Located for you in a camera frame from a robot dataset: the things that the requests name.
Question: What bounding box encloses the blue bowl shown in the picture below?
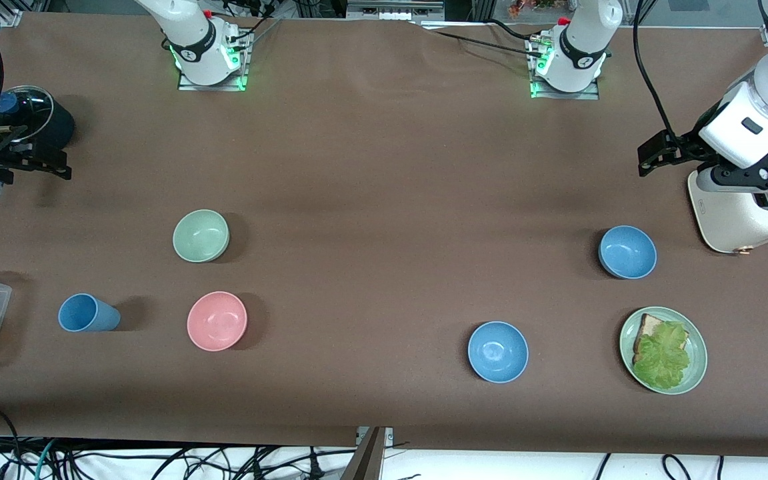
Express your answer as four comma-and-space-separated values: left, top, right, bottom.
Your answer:
467, 321, 530, 384
598, 225, 658, 280

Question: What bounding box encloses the green bowl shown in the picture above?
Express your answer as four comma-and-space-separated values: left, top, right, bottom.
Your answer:
173, 209, 231, 263

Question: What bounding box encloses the pink bowl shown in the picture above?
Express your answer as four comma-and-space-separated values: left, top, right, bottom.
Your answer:
187, 291, 249, 352

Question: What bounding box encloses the black round jar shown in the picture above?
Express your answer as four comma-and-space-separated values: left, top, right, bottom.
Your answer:
0, 85, 76, 151

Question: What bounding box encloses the cream white toaster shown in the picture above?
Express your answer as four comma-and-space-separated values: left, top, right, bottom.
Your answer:
687, 143, 768, 255

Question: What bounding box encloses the blue cup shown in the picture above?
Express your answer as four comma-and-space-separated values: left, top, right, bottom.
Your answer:
57, 293, 121, 333

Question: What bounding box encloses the bread slice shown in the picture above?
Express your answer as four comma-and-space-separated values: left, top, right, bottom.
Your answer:
633, 313, 690, 364

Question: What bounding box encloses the orange red object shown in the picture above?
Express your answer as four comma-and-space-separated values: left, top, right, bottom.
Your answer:
508, 0, 561, 19

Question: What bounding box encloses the green plate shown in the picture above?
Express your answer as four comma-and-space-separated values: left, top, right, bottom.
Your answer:
619, 306, 709, 395

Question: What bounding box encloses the green lettuce leaf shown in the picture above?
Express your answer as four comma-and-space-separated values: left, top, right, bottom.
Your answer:
632, 321, 691, 391

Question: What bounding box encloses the brown table cover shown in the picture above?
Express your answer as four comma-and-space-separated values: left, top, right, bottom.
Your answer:
0, 12, 768, 459

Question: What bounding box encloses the grey power strip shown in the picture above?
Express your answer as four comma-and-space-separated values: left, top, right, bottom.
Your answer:
346, 0, 446, 21

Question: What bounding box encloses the dark metal pole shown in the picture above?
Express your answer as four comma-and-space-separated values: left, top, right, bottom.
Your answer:
341, 427, 386, 480

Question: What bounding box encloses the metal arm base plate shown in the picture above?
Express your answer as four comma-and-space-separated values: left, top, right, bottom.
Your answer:
177, 30, 253, 92
529, 37, 601, 101

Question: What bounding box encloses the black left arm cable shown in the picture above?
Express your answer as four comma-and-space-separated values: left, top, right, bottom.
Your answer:
632, 0, 678, 141

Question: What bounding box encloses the teal cable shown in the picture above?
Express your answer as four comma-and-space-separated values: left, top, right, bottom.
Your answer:
34, 438, 61, 480

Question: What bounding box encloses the small metal bracket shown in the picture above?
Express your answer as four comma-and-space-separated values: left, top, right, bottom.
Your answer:
355, 427, 395, 446

